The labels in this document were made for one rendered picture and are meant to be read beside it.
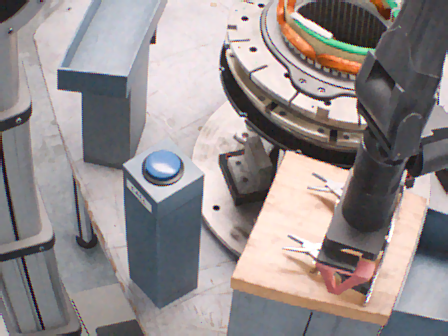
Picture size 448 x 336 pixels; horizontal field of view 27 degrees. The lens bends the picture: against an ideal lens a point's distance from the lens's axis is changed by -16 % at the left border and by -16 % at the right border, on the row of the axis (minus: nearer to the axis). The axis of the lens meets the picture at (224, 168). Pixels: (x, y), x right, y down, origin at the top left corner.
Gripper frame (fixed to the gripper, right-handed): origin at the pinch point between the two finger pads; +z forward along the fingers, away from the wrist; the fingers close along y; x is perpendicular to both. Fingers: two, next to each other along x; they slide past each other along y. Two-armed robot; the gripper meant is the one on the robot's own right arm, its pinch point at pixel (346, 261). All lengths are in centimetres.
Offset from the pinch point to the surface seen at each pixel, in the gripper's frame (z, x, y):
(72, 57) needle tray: 7, 45, 23
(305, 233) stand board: 2.4, 6.0, 3.9
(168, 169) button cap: 5.0, 23.4, 8.3
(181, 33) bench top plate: 30, 39, 58
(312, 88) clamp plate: -1.9, 11.1, 21.7
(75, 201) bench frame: 92, 60, 62
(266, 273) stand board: 2.8, 8.2, -2.7
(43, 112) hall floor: 108, 88, 97
